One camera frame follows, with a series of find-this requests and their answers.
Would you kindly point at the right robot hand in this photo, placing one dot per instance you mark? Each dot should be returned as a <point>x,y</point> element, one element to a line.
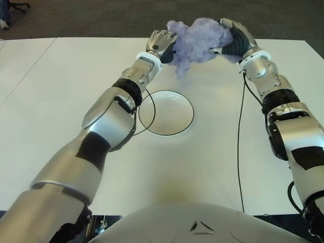
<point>240,43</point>

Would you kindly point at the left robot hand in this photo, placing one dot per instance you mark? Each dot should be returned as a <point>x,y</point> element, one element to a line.
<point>160,44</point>

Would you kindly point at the purple plush doll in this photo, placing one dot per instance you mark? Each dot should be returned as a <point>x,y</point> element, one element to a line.
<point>200,43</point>

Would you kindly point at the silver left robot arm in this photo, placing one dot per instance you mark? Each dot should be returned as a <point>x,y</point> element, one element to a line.
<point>108,121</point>

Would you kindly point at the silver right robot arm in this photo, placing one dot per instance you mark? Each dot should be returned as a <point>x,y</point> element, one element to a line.
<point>293,131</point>

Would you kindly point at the white plate black rim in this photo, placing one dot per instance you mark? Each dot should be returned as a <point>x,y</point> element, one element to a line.
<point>172,114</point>

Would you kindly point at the silver robot torso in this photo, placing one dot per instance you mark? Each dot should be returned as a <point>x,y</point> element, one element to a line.
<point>197,222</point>

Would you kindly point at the chrome stand under table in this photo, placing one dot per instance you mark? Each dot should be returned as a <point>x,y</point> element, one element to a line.
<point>101,225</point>

